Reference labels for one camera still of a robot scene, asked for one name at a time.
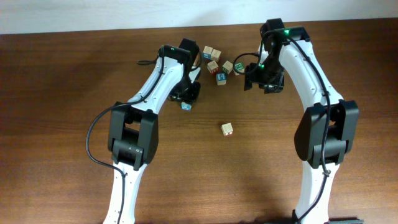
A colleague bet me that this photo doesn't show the wooden block green B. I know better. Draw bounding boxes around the wooden block green B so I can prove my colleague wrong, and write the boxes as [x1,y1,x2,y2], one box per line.
[234,62,245,75]

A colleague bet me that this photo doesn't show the wooden block blue D side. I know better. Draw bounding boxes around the wooden block blue D side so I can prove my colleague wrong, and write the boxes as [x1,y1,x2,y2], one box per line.
[181,102,192,111]

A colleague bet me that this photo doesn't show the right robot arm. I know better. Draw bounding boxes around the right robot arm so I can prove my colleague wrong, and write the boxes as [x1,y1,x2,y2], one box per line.
[244,18,359,224]

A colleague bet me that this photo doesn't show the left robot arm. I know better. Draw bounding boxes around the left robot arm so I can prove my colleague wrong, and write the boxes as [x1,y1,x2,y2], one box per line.
[104,39,201,223]

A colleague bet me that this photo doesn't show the wooden block green side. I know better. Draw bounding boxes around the wooden block green side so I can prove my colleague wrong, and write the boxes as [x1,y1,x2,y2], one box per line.
[222,61,233,75]

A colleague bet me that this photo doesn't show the wooden block Y red side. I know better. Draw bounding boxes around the wooden block Y red side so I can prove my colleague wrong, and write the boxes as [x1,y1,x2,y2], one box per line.
[207,60,219,75]

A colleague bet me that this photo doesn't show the plain wooden block hourglass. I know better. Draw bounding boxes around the plain wooden block hourglass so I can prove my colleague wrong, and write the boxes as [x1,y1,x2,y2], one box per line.
[211,49,221,62]

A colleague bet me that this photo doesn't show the wooden block blue S top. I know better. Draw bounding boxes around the wooden block blue S top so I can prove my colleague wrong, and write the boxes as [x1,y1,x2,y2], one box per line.
[216,72,226,85]

